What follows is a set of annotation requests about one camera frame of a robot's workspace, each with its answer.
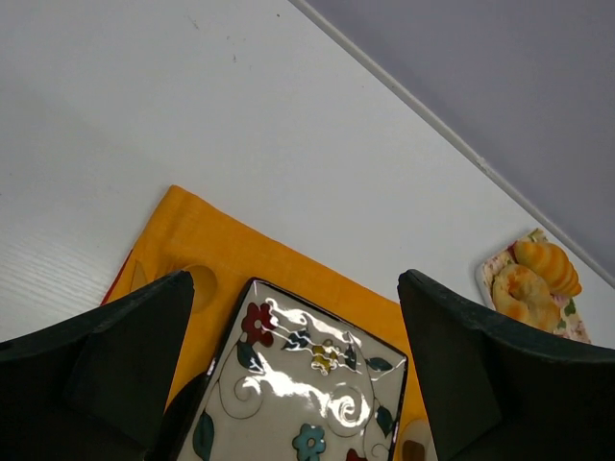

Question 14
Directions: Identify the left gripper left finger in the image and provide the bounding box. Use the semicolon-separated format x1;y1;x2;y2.
1;271;194;460

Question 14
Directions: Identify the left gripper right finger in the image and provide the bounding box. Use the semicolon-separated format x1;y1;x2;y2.
398;270;614;460

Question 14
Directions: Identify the twisted knot bread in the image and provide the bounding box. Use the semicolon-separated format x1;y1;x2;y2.
492;264;560;333

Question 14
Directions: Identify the striped croissant bread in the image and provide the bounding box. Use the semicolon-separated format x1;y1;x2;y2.
513;240;582;298

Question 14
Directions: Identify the small metal cup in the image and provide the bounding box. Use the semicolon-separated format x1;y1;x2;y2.
400;419;438;461

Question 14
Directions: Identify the orange cloth placemat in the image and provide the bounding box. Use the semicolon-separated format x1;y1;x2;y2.
108;186;428;460

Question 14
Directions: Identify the square floral ceramic plate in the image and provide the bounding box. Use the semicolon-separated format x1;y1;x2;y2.
169;279;408;460

